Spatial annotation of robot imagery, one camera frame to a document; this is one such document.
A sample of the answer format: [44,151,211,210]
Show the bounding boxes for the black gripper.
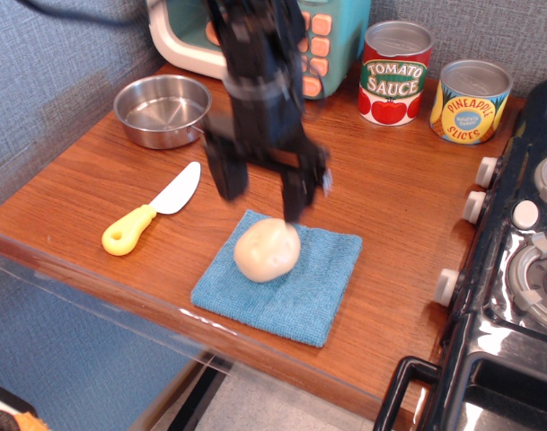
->
[203,75,332,223]

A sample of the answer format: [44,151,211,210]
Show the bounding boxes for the beige toy potato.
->
[234,218,301,283]

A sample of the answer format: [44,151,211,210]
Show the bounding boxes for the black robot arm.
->
[203,1,331,223]

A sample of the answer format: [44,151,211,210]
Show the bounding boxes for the blue folded cloth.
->
[191,210,362,347]

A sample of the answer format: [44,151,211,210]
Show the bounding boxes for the small steel saucepan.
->
[113,75,212,150]

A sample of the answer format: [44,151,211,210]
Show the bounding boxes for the teal toy microwave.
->
[146,1,371,100]

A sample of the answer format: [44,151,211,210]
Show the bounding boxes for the tomato sauce can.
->
[357,21,434,127]

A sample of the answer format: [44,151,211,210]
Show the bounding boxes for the white stove knob middle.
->
[462,191,486,224]

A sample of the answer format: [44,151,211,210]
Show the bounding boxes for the white stove knob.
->
[475,157,498,189]
[462,191,486,224]
[434,268,460,307]

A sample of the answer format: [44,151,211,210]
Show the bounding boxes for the white stove knob lower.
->
[434,268,460,307]

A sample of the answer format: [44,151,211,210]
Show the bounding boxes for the white stove knob upper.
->
[475,157,498,189]

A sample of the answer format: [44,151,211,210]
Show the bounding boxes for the pineapple slices can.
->
[429,59,513,145]

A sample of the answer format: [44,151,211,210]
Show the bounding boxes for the white round stove button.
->
[512,200,539,230]

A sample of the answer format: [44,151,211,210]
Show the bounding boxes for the grey stove burner front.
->
[507,233,547,328]

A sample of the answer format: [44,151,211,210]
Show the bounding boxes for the black toy stove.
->
[421,80,547,430]

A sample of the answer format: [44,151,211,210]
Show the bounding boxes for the orange fuzzy object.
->
[0,410,49,431]

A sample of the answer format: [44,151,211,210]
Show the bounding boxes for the yellow handled toy knife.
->
[101,161,201,256]

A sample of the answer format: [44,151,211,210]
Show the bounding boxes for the black oven door handle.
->
[374,356,441,431]

